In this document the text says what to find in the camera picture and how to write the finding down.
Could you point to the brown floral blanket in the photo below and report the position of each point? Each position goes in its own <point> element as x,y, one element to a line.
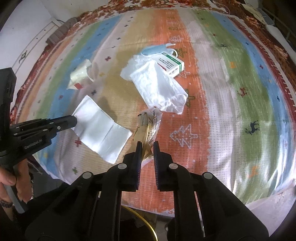
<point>118,7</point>

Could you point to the striped colourful bed sheet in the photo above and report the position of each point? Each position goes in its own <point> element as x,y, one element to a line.
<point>214,90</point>

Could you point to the pale yellow paper packet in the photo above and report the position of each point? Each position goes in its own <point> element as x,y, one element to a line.
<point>80,77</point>

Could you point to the dark round gold-rimmed trash bin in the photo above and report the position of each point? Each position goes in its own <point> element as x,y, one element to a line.
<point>134,227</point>

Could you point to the small tan snack wrapper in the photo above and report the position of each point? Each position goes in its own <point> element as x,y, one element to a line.
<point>148,124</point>

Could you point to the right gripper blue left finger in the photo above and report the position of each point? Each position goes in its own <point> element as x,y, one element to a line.
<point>137,162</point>

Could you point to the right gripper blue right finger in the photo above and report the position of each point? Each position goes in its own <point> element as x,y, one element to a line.
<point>159,166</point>

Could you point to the white printed paper sheet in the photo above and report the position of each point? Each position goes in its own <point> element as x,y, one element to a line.
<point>98,131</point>

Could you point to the white rolled pillow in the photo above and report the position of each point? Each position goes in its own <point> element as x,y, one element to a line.
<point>275,32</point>

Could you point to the clear white plastic bag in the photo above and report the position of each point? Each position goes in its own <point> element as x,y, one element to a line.
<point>156,88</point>

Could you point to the blue face mask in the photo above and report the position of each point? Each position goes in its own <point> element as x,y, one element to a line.
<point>156,49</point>

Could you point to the person's left hand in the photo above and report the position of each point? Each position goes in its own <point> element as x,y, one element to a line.
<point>22,182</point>

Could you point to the green white medicine box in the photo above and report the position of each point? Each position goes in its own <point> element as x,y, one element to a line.
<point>170,64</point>

